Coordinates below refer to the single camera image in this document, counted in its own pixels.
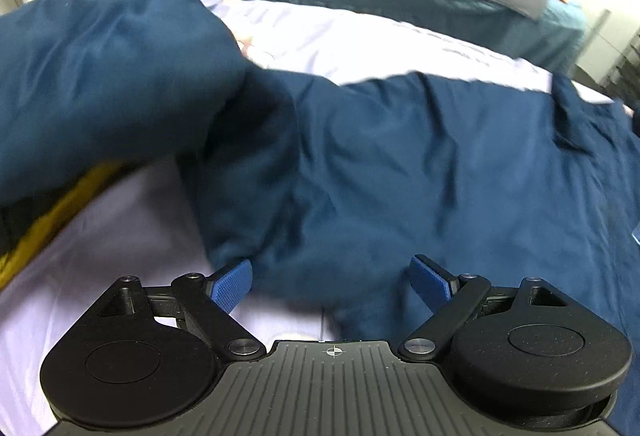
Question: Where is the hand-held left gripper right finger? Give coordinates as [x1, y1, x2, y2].
[399, 254, 572, 363]

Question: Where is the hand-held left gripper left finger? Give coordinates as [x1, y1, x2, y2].
[100, 260, 266, 361]

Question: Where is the navy blue garment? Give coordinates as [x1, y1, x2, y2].
[0, 0, 640, 347]

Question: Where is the yellow cloth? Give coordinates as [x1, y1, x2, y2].
[0, 161, 128, 289]

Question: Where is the lavender bed sheet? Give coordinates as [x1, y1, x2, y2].
[0, 0, 616, 417]

